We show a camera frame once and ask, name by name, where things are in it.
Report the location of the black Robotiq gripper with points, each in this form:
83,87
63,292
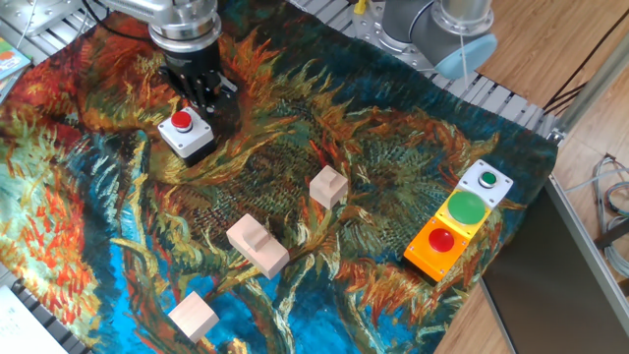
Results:
191,61

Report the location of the white box red push button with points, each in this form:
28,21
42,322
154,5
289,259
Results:
186,135

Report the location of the silver UR5 robot arm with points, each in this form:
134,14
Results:
182,19

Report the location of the orange box red button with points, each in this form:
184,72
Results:
435,251

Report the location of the yellow box large green button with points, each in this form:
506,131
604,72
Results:
464,210

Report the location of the white box small green button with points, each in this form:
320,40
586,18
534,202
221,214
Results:
485,183

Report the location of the sunflower painting cloth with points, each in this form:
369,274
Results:
344,123

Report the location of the small wooden block with peg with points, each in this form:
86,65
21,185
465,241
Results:
328,187

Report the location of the large wooden block with peg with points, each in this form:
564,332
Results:
258,246

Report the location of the silver perforated metal plate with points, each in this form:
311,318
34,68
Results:
44,15

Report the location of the small yellow clip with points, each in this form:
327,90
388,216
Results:
360,6

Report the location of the colourful book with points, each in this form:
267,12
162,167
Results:
11,61

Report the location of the plain wooden cube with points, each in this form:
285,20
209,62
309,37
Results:
193,317

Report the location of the white paper sheet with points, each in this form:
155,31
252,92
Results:
22,329

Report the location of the dark grey panel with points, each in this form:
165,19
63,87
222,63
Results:
550,285

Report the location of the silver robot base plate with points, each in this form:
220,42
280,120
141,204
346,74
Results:
393,49

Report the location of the aluminium profile post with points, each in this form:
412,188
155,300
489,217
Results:
592,83

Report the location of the aluminium frame rail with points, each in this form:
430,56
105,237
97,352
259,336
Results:
589,251

